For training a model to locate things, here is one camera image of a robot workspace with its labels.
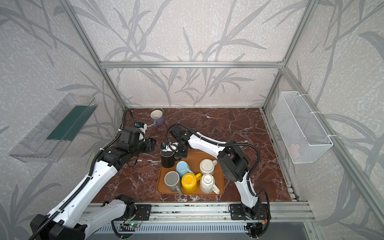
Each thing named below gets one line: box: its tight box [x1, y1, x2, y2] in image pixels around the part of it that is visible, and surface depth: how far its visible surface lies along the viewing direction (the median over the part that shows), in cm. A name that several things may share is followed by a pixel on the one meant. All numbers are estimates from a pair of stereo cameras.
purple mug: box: [150, 109, 165, 127], surface depth 108 cm
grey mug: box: [164, 170, 183, 195], surface depth 75 cm
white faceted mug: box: [200, 173, 221, 195], surface depth 76 cm
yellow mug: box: [181, 172, 202, 194], surface depth 77 cm
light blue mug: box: [176, 160, 195, 178], surface depth 81 cm
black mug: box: [160, 150, 175, 169], surface depth 87 cm
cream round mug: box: [199, 158, 218, 175], surface depth 84 cm
